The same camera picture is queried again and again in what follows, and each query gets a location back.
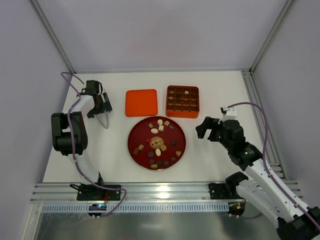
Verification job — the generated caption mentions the metal tongs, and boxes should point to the metal tongs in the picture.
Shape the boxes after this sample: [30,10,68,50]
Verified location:
[96,112,109,130]

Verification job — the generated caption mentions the orange box lid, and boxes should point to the orange box lid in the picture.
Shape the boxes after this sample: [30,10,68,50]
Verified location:
[125,89,158,117]

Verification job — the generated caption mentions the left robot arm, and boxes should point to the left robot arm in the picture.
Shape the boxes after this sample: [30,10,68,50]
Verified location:
[51,80,112,201]

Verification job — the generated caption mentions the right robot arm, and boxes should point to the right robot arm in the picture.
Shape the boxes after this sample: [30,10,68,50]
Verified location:
[195,117,320,240]

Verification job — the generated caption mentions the orange chocolate box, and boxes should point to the orange chocolate box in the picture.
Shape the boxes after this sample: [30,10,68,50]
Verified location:
[165,85,200,119]

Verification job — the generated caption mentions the white cube chocolate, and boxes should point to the white cube chocolate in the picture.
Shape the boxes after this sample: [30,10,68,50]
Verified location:
[158,125,164,132]

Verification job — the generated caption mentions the white faceted chocolate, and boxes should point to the white faceted chocolate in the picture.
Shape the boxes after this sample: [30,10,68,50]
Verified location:
[157,119,163,126]

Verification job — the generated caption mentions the tan fluted cup chocolate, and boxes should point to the tan fluted cup chocolate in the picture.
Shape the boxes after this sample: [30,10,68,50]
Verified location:
[160,145,167,151]

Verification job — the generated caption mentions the brown chocolate left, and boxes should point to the brown chocolate left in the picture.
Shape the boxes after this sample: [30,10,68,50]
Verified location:
[133,148,140,155]

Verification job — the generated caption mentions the white oval swirl chocolate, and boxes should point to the white oval swirl chocolate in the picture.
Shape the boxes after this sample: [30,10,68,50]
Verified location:
[155,148,162,157]

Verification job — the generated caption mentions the tan barrel chocolate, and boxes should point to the tan barrel chocolate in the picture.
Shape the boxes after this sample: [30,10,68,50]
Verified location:
[150,163,158,170]

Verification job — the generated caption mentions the round red plate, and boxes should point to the round red plate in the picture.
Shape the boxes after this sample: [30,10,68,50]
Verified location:
[127,116,187,171]

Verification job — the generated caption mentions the right controller board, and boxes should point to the right controller board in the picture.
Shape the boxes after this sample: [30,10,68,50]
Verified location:
[228,202,246,216]

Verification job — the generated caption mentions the controller board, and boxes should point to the controller board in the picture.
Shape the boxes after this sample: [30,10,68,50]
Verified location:
[228,202,246,216]
[88,203,107,211]

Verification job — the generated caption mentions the left controller board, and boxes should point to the left controller board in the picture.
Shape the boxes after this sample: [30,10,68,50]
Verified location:
[88,203,107,211]

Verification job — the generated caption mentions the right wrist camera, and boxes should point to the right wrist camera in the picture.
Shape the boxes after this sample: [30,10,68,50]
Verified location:
[219,106,238,123]

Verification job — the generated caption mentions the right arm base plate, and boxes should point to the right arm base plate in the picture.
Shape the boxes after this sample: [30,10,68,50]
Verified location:
[208,182,243,200]

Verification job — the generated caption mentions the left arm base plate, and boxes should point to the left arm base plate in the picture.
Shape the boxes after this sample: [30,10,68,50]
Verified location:
[70,184,121,201]

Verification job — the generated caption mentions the aluminium front rail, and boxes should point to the aluminium front rail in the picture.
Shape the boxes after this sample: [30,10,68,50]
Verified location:
[29,180,305,204]

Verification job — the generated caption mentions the left corner frame post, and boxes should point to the left corner frame post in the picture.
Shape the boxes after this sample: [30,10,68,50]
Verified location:
[29,0,76,74]

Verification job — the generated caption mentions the corner frame post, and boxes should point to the corner frame post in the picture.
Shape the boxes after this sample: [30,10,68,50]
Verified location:
[249,0,297,74]
[29,0,76,74]

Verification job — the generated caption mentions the slotted cable duct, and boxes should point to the slotted cable duct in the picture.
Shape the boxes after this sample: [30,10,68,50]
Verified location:
[41,202,229,214]

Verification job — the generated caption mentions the right corner frame post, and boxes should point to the right corner frame post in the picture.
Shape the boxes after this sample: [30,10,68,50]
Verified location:
[249,0,297,74]

